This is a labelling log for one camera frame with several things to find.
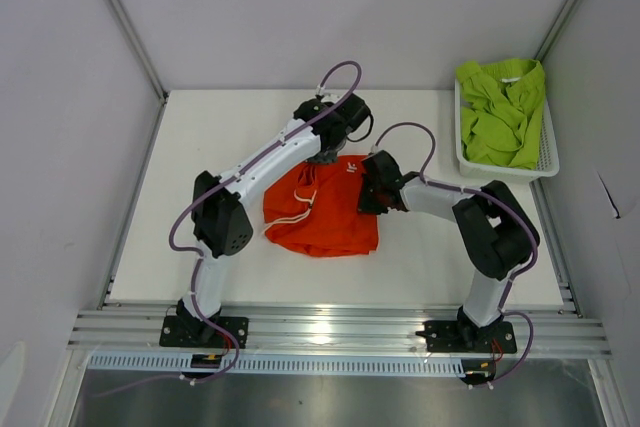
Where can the orange shorts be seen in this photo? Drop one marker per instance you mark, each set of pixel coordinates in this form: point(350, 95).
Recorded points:
point(313, 210)

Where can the aluminium corner post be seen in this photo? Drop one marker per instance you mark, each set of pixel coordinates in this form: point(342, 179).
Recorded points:
point(570, 2)
point(136, 46)

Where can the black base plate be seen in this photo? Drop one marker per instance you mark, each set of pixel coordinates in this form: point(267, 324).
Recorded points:
point(235, 329)
point(452, 336)

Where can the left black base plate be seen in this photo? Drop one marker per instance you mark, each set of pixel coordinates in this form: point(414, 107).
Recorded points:
point(235, 329)

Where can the white plastic basket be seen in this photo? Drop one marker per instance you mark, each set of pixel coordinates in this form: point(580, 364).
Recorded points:
point(548, 162)

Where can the white slotted cable duct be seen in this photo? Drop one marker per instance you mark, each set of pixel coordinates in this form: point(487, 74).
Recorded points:
point(414, 366)

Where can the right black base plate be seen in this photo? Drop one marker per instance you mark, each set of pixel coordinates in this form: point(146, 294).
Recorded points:
point(452, 336)

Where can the aluminium front rail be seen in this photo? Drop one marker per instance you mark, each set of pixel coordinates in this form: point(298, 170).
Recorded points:
point(325, 329)

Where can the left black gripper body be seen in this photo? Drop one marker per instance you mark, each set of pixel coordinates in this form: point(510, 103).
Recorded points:
point(328, 156)

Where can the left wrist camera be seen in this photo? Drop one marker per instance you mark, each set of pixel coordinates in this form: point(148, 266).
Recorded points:
point(326, 96)

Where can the right aluminium corner post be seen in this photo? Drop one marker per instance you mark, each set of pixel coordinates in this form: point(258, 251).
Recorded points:
point(570, 2)

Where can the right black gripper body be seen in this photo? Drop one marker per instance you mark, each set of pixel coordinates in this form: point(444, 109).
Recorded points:
point(369, 201)

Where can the green shorts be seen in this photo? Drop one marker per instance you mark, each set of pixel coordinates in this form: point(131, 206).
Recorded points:
point(501, 120)

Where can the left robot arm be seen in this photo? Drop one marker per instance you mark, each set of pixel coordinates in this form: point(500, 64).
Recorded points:
point(216, 225)

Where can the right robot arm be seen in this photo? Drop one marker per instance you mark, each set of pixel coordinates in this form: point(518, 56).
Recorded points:
point(499, 239)

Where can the left aluminium corner post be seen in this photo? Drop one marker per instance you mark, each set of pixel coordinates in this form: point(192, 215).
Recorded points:
point(136, 46)

